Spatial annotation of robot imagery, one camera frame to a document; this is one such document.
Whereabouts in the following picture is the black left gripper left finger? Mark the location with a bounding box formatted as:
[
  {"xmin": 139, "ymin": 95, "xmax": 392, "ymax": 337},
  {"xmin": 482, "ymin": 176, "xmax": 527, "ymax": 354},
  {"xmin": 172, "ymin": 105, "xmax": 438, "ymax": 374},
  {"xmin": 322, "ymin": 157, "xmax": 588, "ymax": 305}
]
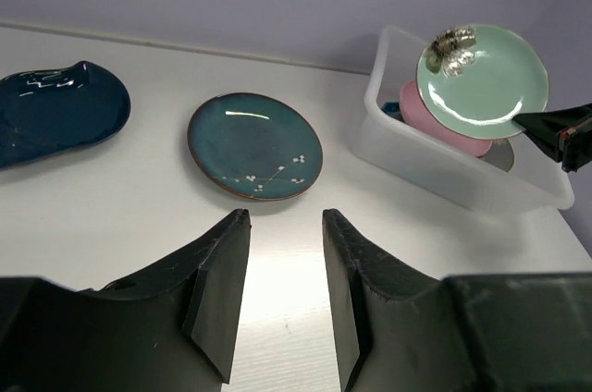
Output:
[{"xmin": 82, "ymin": 209, "xmax": 252, "ymax": 384}]

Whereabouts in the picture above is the dark teal round plate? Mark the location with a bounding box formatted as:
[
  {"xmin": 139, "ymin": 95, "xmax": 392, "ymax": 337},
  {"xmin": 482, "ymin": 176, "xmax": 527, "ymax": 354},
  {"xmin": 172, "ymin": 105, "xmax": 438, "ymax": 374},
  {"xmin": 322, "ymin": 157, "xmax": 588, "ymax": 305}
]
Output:
[{"xmin": 187, "ymin": 92, "xmax": 323, "ymax": 201}]

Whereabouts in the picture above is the white plastic bin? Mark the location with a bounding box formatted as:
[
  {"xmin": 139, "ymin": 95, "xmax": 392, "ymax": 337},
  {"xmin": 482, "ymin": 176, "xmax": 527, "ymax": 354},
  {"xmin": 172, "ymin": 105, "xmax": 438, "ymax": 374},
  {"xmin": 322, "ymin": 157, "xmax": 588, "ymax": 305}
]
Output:
[{"xmin": 349, "ymin": 25, "xmax": 574, "ymax": 216}]

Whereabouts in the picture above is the blue scalloped dotted plate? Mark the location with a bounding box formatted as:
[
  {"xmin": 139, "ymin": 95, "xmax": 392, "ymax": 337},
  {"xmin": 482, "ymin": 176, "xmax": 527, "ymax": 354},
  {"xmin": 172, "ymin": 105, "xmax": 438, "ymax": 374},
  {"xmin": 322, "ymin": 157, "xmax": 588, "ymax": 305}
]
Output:
[{"xmin": 381, "ymin": 101, "xmax": 403, "ymax": 122}]

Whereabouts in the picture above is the dark blue leaf-shaped plate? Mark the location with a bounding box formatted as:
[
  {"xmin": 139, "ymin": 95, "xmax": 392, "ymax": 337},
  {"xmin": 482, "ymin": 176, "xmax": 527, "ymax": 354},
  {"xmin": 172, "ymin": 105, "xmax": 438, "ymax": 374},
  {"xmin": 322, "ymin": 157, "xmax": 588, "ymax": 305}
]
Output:
[{"xmin": 1, "ymin": 60, "xmax": 131, "ymax": 170}]

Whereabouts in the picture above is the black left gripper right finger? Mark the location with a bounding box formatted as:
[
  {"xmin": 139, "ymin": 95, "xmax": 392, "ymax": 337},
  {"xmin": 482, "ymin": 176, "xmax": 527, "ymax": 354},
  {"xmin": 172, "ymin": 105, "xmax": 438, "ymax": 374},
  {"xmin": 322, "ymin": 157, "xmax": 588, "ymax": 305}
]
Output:
[{"xmin": 322, "ymin": 209, "xmax": 444, "ymax": 391}]

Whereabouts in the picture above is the mint green flower plate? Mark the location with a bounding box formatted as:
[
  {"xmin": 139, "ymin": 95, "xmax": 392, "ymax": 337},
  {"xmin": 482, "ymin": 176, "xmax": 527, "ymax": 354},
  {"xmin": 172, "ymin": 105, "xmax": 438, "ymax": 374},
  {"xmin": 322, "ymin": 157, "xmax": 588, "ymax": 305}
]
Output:
[{"xmin": 415, "ymin": 23, "xmax": 549, "ymax": 140}]

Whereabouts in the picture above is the grey reindeer round plate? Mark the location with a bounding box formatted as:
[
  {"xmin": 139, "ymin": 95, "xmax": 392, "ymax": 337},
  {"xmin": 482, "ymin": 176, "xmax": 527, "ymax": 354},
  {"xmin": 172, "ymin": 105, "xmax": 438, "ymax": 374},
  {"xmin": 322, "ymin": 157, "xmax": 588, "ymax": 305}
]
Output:
[{"xmin": 480, "ymin": 139, "xmax": 514, "ymax": 172}]

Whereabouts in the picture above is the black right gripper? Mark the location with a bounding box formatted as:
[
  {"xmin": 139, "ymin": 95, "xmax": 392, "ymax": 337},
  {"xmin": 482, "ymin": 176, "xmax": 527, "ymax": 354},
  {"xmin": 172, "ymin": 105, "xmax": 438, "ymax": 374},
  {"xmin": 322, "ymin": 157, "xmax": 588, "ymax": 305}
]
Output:
[{"xmin": 512, "ymin": 104, "xmax": 591, "ymax": 173}]

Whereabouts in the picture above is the pink round plate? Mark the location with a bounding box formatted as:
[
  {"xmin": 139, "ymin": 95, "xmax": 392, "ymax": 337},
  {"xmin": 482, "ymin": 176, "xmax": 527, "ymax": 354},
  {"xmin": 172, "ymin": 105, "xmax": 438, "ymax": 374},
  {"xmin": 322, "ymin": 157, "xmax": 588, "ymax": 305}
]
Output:
[{"xmin": 399, "ymin": 80, "xmax": 492, "ymax": 157}]

